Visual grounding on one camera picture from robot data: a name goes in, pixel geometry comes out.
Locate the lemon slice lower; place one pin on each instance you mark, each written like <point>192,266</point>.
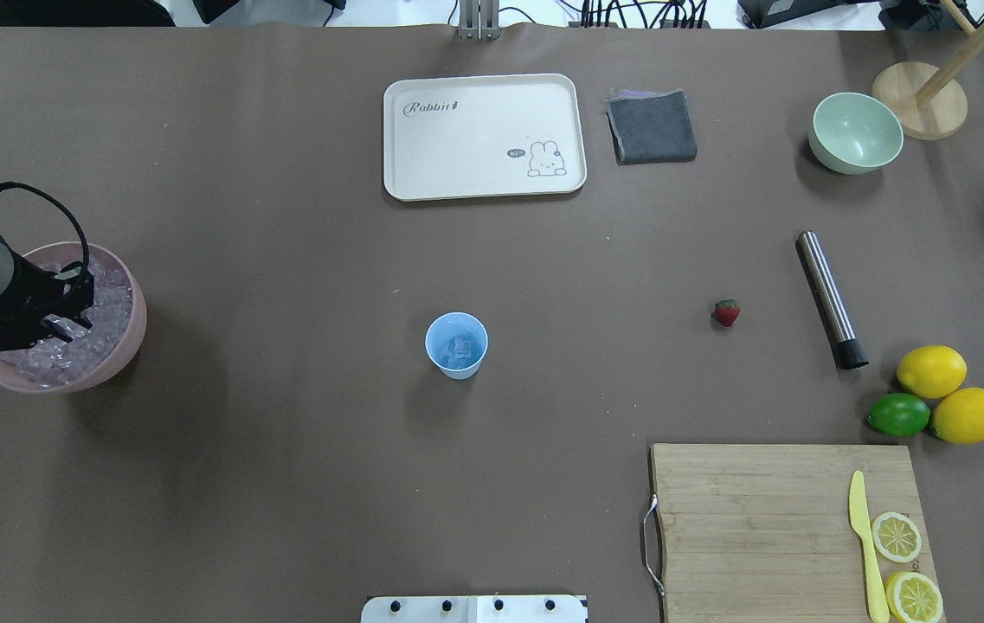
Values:
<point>913,597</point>

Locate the wooden cutting board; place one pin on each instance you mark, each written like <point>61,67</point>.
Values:
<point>760,532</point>

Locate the steel muddler black tip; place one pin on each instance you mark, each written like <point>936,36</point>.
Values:
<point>845,345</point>

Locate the cream rabbit tray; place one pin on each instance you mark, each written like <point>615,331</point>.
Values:
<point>482,136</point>

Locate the lemon slice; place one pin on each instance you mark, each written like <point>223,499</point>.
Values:
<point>913,597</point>
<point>896,537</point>

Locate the wooden cup tree stand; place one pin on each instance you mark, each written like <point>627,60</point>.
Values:
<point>925,99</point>

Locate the yellow lemon far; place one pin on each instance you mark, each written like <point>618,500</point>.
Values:
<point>931,372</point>

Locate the mint green bowl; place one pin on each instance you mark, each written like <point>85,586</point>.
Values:
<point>853,133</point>

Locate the light blue plastic cup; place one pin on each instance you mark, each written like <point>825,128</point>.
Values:
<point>457,344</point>

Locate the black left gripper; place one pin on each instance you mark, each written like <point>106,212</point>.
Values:
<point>27,285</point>

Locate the grey folded cloth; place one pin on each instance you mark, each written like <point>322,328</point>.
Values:
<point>651,127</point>

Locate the yellow lemon near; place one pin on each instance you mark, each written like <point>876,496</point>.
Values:
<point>959,418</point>

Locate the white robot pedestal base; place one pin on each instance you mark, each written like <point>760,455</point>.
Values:
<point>477,608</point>

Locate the green lime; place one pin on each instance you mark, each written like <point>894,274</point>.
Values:
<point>900,415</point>

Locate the lemon slice upper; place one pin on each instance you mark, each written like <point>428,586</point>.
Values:
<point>896,537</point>

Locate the pink bowl of ice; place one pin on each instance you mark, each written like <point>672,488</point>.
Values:
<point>101,343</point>

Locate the aluminium frame post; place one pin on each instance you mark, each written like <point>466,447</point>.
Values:
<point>479,20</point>

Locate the red strawberry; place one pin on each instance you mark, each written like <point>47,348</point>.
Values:
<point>726,312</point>

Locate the yellow lemon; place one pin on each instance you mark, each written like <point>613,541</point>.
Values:
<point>959,418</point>
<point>931,372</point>

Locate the yellow plastic knife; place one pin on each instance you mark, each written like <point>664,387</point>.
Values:
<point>858,516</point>

